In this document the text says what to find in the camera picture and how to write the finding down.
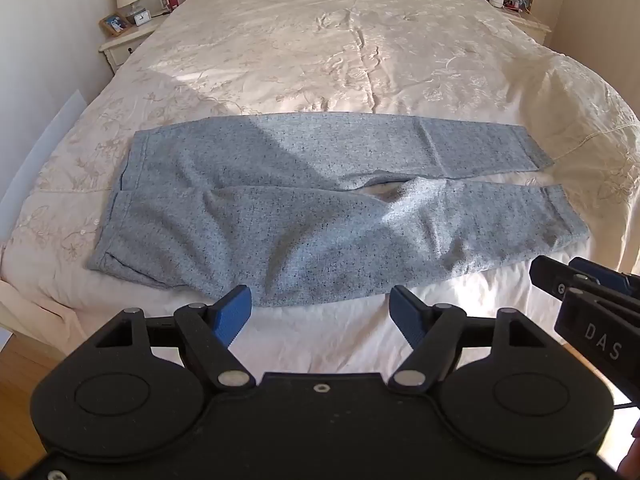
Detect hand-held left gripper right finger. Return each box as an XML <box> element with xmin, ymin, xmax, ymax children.
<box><xmin>389</xmin><ymin>286</ymin><xmax>547</xmax><ymax>391</ymax></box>

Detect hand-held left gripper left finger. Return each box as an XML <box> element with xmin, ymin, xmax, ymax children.
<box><xmin>95</xmin><ymin>285</ymin><xmax>253</xmax><ymax>391</ymax></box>

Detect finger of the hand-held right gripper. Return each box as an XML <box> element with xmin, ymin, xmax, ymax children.
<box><xmin>529</xmin><ymin>256</ymin><xmax>640</xmax><ymax>306</ymax></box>
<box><xmin>569</xmin><ymin>256</ymin><xmax>640</xmax><ymax>292</ymax></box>

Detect grey-blue speckled pants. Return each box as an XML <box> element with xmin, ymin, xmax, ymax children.
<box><xmin>87</xmin><ymin>112</ymin><xmax>591</xmax><ymax>308</ymax></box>

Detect cream embroidered bedspread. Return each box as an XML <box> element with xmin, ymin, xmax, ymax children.
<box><xmin>0</xmin><ymin>0</ymin><xmax>640</xmax><ymax>376</ymax></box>

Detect cream nightstand with drawer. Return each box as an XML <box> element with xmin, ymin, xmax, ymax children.
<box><xmin>98</xmin><ymin>22</ymin><xmax>162</xmax><ymax>75</ymax></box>

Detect wooden photo frame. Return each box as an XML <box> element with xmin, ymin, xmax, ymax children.
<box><xmin>99</xmin><ymin>12</ymin><xmax>132</xmax><ymax>37</ymax></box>

